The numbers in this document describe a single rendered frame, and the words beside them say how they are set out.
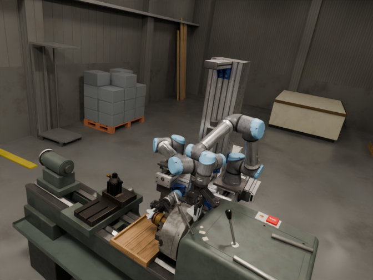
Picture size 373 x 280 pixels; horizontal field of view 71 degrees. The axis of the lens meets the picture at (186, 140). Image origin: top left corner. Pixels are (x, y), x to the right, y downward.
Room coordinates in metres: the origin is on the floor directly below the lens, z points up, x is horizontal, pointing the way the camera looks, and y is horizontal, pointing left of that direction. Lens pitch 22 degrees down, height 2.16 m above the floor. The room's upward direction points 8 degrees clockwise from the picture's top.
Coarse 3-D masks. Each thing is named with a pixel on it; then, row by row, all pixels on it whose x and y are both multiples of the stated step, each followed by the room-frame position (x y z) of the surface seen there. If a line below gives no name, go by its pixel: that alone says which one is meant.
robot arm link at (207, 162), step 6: (204, 156) 1.14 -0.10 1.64; (210, 156) 1.14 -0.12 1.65; (204, 162) 1.13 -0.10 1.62; (210, 162) 1.13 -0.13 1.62; (216, 162) 1.18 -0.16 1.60; (198, 168) 1.14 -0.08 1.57; (204, 168) 1.12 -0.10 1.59; (210, 168) 1.13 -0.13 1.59; (198, 174) 1.13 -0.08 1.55; (204, 174) 1.12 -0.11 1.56; (210, 174) 1.14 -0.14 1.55
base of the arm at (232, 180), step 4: (228, 172) 1.76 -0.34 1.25; (224, 176) 1.78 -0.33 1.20; (228, 176) 1.75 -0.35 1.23; (232, 176) 1.74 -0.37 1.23; (236, 176) 1.75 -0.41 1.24; (240, 176) 1.78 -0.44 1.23; (224, 180) 1.76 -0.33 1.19; (228, 180) 1.74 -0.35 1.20; (232, 180) 1.73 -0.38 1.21; (236, 180) 1.75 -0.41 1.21; (240, 180) 1.76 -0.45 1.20; (228, 184) 1.73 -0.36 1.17; (232, 184) 1.72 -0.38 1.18; (236, 184) 1.73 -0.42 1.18
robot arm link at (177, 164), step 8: (160, 144) 1.85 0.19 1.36; (168, 144) 1.85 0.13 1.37; (160, 152) 1.84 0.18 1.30; (168, 152) 1.70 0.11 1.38; (176, 152) 1.69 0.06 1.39; (168, 160) 1.66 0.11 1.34; (176, 160) 1.52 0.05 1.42; (184, 160) 1.53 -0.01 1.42; (192, 160) 1.55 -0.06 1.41; (176, 168) 1.49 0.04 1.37; (184, 168) 1.50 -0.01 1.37; (192, 168) 1.53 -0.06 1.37
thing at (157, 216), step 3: (156, 213) 1.35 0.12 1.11; (159, 213) 1.35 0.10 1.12; (162, 213) 1.35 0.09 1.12; (153, 216) 1.33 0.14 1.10; (156, 216) 1.33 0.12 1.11; (159, 216) 1.32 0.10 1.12; (162, 216) 1.32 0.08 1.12; (153, 219) 1.32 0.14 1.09; (156, 219) 1.31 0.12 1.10; (159, 219) 1.30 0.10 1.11; (162, 219) 1.31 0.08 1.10; (165, 219) 1.31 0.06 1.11; (153, 222) 1.32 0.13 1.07; (156, 222) 1.30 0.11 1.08; (156, 225) 1.31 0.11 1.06
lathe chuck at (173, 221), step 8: (176, 208) 1.26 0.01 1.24; (184, 208) 1.27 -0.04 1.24; (168, 216) 1.21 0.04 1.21; (176, 216) 1.21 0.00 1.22; (168, 224) 1.18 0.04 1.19; (176, 224) 1.17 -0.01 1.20; (160, 232) 1.16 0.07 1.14; (168, 232) 1.15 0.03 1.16; (176, 232) 1.14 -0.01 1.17; (168, 240) 1.13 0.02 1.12; (160, 248) 1.15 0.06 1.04; (168, 248) 1.12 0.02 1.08; (168, 256) 1.15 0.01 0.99
